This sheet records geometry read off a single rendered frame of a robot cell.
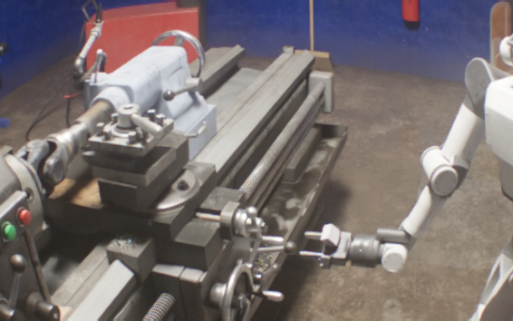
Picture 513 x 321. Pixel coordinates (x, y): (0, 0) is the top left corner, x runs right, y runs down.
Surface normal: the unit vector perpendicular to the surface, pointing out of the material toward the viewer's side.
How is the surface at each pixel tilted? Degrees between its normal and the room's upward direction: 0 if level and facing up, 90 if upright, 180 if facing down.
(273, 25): 90
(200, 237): 0
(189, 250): 90
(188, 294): 90
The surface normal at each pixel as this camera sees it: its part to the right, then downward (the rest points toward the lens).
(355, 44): -0.31, 0.41
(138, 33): 0.04, 0.42
